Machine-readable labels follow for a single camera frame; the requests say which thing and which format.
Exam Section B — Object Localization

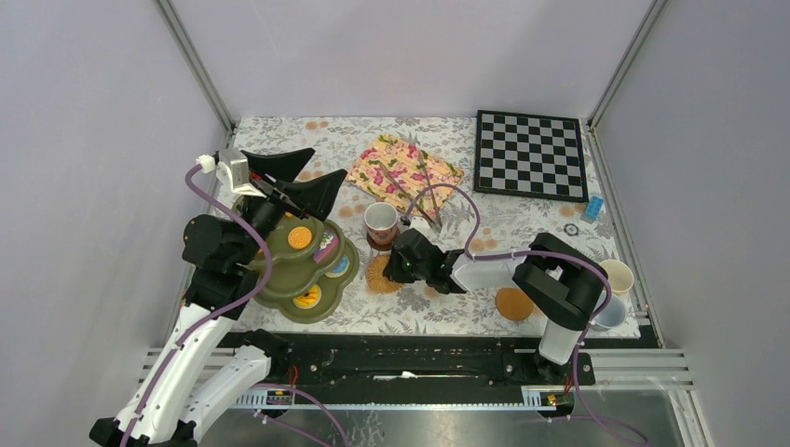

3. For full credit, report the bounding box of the light brown wooden coaster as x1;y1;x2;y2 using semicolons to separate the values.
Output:
495;288;535;321

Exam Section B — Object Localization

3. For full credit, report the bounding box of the aluminium corner post right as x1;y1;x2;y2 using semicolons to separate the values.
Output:
588;0;671;129

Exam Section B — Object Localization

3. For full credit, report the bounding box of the floral serving tray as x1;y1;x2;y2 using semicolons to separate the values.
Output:
337;133;468;218

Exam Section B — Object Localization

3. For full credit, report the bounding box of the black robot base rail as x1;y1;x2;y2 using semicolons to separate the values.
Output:
266;333;596;406

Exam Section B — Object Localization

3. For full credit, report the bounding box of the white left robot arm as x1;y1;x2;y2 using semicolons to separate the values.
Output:
89;148;346;446

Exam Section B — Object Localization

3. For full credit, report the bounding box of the dark brown wooden coaster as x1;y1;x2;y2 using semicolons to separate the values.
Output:
366;234;397;251

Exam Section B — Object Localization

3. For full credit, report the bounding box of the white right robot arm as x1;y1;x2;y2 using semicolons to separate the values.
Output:
381;227;613;384

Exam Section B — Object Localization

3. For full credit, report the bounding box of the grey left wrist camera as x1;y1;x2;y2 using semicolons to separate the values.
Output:
196;148;265;197

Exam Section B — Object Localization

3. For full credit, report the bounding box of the green tiered dessert stand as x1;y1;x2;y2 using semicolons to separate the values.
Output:
255;217;360;324

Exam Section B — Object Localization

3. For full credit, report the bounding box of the aluminium corner post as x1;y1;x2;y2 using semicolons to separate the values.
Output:
588;0;671;129
153;0;236;134

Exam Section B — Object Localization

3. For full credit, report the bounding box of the black grey chessboard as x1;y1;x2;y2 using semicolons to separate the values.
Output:
472;110;589;203

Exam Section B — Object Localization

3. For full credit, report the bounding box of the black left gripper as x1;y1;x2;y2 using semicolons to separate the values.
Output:
233;147;348;265

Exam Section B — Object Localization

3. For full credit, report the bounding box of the floral tablecloth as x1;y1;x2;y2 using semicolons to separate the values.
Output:
234;116;620;336

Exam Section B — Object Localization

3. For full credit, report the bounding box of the aluminium corner post left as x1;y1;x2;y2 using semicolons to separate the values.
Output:
153;0;236;134

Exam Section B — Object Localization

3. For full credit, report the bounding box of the light blue mug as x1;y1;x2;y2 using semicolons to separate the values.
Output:
591;291;627;332

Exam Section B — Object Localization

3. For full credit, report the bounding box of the yellow mug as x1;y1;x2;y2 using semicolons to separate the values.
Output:
600;259;635;296

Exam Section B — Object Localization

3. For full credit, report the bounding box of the blue donut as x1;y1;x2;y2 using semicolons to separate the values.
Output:
325;255;350;278

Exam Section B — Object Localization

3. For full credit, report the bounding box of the woven rattan coaster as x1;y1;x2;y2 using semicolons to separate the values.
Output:
365;254;402;293

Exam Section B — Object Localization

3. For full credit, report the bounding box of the round waffle biscuit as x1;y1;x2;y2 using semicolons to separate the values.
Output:
287;225;314;251

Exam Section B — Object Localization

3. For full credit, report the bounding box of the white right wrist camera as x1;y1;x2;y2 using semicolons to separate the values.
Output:
407;215;432;237

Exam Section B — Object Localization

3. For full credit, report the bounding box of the blue toy brick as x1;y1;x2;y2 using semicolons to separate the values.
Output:
581;196;605;223

